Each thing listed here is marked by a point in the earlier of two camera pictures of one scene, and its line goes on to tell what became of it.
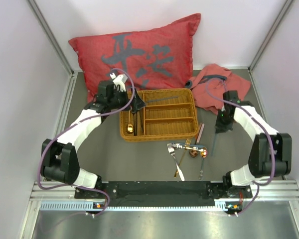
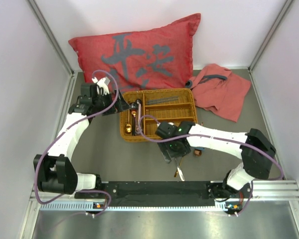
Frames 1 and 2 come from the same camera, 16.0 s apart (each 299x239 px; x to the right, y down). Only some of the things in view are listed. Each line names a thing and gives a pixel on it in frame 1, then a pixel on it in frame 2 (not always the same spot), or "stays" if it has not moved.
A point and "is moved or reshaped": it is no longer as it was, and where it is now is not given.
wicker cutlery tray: [169, 113] stays
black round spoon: [141, 124] → [133, 113]
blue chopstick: [215, 139] is moved or reshaped
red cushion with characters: [159, 57] stays
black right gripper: [221, 127] → [164, 146]
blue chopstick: [163, 98] stays
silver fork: [171, 149] stays
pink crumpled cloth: [209, 86] stays
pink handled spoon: [200, 133] is moved or reshaped
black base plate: [164, 190] stays
